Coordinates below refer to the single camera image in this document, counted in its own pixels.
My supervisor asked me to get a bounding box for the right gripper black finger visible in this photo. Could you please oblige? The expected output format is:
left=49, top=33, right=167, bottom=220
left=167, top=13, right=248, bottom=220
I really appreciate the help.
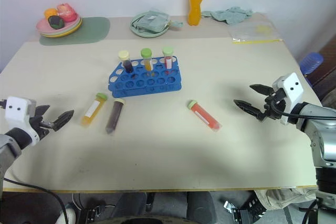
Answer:
left=249, top=83, right=275, bottom=97
left=233, top=99, right=264, bottom=121

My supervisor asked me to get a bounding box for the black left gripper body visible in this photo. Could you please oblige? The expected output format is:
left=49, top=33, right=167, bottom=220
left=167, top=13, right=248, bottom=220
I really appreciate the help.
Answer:
left=28, top=115, right=54, bottom=141

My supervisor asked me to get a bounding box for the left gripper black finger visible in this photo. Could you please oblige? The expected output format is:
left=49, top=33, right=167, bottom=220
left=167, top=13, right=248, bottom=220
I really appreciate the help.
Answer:
left=35, top=104, right=51, bottom=118
left=51, top=109, right=75, bottom=132

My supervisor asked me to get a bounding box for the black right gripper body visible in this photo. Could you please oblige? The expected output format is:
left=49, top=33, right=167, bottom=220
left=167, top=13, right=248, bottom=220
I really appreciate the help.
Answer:
left=260, top=88, right=287, bottom=122

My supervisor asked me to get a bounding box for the green-capped orange liquid tube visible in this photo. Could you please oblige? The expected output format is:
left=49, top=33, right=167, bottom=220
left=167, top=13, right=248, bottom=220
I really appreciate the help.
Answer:
left=80, top=92, right=109, bottom=127

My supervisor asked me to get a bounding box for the green-capped red liquid tube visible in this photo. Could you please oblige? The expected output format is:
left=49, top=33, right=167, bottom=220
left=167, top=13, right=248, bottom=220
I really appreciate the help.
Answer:
left=162, top=46, right=175, bottom=70
left=186, top=99, right=221, bottom=131

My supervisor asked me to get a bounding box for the cream-capped purple liquid tube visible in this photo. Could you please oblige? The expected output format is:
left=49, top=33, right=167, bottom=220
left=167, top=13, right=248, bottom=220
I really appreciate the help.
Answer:
left=104, top=98, right=126, bottom=135

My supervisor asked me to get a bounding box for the yellow-capped dark liquid tube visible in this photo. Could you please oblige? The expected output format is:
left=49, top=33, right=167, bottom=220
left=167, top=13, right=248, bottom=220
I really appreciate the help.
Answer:
left=118, top=50, right=134, bottom=74

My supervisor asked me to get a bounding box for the blue test tube rack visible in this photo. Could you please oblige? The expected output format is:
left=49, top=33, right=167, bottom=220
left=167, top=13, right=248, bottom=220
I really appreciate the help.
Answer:
left=107, top=56, right=183, bottom=98

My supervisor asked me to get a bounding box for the green-capped yellow liquid tube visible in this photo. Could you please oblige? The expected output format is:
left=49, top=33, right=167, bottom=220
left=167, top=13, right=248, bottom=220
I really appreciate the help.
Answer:
left=140, top=48, right=154, bottom=72

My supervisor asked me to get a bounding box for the blue ribbed plastic stool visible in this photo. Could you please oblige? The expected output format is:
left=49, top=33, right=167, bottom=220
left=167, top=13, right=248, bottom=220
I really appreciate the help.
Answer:
left=299, top=52, right=324, bottom=76

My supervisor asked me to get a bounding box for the clear zip plastic bag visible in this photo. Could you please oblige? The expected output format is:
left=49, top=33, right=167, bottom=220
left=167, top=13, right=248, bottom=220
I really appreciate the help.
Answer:
left=227, top=20, right=285, bottom=45

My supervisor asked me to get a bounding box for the crumpled green cloth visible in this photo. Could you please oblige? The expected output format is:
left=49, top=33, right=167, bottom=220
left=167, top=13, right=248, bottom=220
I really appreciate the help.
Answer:
left=201, top=6, right=254, bottom=25

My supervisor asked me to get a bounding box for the pink plate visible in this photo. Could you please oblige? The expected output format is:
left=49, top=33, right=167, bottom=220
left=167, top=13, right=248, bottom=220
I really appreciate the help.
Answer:
left=35, top=15, right=81, bottom=35

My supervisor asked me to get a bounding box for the yellow plate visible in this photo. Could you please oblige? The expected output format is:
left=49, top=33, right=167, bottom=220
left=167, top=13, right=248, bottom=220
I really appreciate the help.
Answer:
left=41, top=19, right=83, bottom=39

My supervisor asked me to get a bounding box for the dark toy mangosteen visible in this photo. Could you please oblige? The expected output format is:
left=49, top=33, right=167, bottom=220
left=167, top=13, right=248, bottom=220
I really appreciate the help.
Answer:
left=47, top=15, right=65, bottom=29

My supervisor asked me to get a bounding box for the beige cloth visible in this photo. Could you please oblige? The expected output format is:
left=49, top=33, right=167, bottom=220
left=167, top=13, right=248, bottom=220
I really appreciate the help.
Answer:
left=255, top=186, right=319, bottom=212

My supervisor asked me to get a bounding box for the light green plate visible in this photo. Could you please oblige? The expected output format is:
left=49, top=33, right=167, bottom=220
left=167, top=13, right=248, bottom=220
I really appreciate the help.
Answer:
left=38, top=17, right=82, bottom=37

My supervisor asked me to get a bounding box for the white shoe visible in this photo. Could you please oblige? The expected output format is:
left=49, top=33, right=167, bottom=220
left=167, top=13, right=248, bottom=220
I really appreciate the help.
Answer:
left=56, top=202, right=77, bottom=224

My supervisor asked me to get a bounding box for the green placemat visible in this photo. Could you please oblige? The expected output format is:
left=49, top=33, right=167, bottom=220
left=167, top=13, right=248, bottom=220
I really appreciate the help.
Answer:
left=39, top=16, right=111, bottom=47

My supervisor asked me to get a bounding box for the orange toy fruit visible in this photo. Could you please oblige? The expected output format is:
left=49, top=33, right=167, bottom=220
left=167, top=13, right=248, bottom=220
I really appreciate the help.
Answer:
left=44, top=8, right=59, bottom=20

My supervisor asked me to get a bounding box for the pink toy peach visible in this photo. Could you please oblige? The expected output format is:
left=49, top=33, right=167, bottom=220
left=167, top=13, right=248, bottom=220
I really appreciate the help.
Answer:
left=56, top=3, right=78, bottom=23

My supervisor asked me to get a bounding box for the dark grey rounded shape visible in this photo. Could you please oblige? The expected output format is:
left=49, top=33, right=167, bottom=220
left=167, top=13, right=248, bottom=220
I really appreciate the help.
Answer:
left=185, top=191, right=214, bottom=224

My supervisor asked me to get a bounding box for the pale green plate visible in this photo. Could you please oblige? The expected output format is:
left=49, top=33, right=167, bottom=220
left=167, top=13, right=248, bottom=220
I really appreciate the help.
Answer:
left=129, top=11, right=171, bottom=39

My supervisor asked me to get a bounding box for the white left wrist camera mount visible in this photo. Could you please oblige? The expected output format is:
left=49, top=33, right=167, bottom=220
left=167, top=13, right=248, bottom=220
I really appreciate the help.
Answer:
left=4, top=96, right=38, bottom=146

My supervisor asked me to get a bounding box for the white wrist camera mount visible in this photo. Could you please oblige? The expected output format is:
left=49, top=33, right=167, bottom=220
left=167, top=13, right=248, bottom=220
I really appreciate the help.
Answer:
left=4, top=96, right=38, bottom=146
left=272, top=72, right=305, bottom=126

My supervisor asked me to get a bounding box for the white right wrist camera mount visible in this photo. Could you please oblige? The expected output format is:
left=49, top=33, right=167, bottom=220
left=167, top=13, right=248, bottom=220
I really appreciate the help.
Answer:
left=272, top=72, right=305, bottom=126

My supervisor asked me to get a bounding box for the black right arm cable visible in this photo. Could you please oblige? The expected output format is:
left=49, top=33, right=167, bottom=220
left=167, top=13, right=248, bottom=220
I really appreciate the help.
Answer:
left=271, top=100, right=336, bottom=119

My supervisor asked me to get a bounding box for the black floor cable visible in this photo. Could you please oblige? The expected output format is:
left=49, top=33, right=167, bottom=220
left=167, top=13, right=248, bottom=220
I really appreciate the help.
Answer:
left=3, top=177, right=69, bottom=224

